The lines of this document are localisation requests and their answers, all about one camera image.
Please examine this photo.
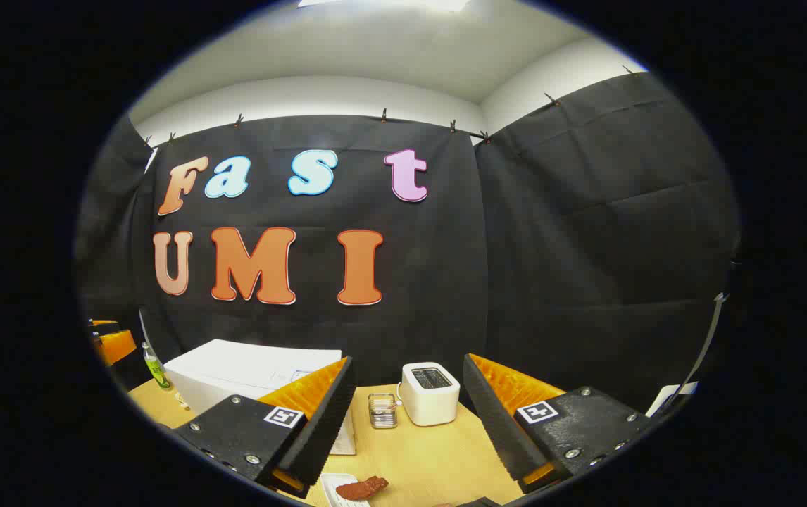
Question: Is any white ridged tray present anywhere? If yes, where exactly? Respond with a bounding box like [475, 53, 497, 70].
[320, 472, 373, 507]

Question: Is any thin grey stand pole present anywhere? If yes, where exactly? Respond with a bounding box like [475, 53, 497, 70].
[657, 292, 730, 418]

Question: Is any green label drink bottle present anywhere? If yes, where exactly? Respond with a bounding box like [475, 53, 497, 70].
[141, 342, 174, 392]

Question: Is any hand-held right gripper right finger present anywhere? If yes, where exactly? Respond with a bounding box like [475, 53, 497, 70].
[463, 353, 659, 494]

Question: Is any red-brown meat piece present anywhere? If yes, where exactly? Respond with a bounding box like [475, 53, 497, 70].
[335, 476, 389, 502]

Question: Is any black backdrop cloth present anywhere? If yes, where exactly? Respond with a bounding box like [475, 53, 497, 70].
[74, 70, 741, 423]

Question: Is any white microwave oven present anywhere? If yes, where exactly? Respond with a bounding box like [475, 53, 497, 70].
[163, 339, 357, 456]

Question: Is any clear toothpick holder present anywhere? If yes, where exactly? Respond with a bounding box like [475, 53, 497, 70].
[368, 393, 399, 430]

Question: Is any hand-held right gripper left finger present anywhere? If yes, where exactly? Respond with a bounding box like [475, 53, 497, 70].
[173, 356, 357, 499]

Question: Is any ceiling light panel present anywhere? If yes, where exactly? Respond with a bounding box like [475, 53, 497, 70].
[298, 0, 471, 12]

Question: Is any white toaster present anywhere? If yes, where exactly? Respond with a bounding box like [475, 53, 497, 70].
[401, 362, 461, 427]

